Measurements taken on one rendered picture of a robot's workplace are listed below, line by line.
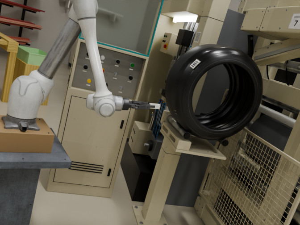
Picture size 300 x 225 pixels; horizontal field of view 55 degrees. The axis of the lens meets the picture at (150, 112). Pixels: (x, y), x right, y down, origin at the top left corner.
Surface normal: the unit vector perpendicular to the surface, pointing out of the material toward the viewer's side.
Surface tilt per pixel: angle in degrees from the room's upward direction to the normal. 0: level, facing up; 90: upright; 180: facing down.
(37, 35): 90
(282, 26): 90
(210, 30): 90
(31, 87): 67
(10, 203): 90
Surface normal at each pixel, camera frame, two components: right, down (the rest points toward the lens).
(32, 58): 0.66, 0.35
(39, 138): 0.50, 0.34
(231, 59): 0.25, 0.11
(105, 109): 0.27, 0.34
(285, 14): -0.93, -0.19
